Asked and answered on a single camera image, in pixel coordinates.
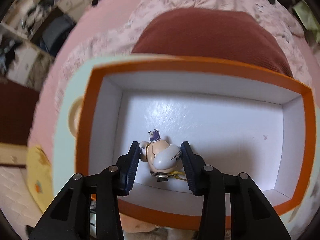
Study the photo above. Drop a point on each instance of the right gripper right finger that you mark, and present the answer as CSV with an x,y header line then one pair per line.
x,y
252,215

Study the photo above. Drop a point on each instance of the dark red wardrobe door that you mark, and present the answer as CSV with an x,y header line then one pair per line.
x,y
17,112

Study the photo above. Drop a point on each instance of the white pink bedsheet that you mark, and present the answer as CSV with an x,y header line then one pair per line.
x,y
106,15

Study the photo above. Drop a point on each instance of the dark red pillow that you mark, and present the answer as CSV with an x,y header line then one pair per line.
x,y
229,35

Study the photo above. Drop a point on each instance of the orange cardboard box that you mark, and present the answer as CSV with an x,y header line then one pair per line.
x,y
200,134

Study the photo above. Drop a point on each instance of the pink floral duvet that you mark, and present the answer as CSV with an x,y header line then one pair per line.
x,y
273,17

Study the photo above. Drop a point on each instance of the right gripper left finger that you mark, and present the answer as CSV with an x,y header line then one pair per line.
x,y
68,215

